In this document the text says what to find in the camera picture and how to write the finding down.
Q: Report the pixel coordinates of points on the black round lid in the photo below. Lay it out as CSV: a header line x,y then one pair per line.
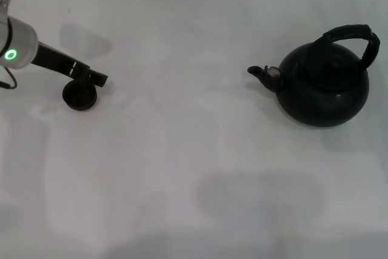
x,y
79,101

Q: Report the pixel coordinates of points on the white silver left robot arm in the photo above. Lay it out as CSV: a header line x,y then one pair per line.
x,y
21,43

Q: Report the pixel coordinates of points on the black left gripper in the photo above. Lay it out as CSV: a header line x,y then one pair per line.
x,y
57,59

